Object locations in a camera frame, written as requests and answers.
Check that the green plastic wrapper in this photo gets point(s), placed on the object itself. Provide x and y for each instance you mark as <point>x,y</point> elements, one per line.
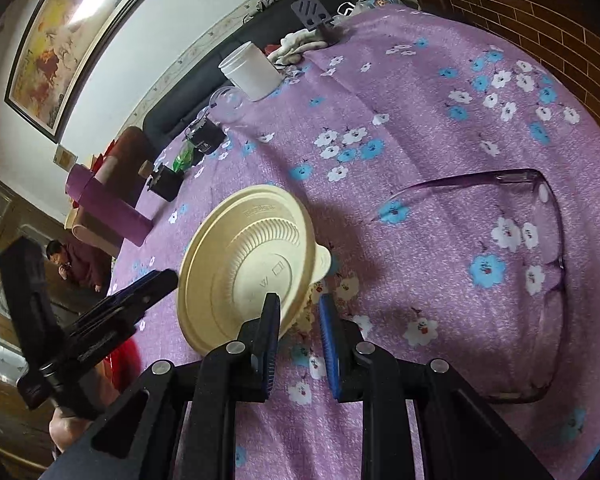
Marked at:
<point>182,160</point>

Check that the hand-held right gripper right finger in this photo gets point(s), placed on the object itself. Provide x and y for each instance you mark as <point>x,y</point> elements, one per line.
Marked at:
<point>330,350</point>

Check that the cream plastic bowl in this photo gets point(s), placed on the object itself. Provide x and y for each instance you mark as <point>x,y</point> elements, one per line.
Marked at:
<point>240,270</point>
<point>322,262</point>

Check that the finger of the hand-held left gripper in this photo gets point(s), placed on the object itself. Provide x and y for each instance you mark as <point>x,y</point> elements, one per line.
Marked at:
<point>140,292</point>

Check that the blue patterned bag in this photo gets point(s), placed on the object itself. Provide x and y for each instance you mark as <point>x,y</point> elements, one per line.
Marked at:
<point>380,1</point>

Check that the black leather sofa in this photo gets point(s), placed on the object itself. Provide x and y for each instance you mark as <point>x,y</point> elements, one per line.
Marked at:
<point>260,30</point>

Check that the brown upholstered chair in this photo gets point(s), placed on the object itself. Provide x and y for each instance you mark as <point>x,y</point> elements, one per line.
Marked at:
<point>127,150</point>

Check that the black electric motor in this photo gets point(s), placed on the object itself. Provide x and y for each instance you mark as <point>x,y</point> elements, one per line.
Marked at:
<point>207,137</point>

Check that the white plastic jar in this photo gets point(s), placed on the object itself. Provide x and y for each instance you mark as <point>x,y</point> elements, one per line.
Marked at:
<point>250,72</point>

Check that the person's left hand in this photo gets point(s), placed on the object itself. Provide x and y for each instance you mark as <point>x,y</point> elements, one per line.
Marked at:
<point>70,430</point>

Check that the black slotted spatula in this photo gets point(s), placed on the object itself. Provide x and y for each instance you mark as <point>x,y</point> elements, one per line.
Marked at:
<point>310,10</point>

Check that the white cloth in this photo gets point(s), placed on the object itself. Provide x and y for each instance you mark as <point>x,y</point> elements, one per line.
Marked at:
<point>295,42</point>

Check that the framed wall painting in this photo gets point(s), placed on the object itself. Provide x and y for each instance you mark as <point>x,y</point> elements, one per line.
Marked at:
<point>75,25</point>

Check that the yellow wall label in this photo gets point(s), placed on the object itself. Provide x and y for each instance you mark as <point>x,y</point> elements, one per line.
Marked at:
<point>65,156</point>

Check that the purple thermos bottle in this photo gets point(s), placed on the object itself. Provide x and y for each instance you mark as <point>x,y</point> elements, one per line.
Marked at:
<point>105,205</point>

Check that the clear glass cup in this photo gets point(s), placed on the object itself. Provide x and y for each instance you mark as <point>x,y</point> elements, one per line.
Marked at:
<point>227,102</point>

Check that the black cylinder with wooden wheel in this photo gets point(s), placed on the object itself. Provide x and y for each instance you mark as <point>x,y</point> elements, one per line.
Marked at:
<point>165,182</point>

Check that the purple floral tablecloth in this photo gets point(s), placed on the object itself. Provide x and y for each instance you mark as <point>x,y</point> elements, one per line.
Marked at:
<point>430,110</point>

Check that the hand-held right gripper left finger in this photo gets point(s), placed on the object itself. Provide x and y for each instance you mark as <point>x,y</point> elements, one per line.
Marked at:
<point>267,330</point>

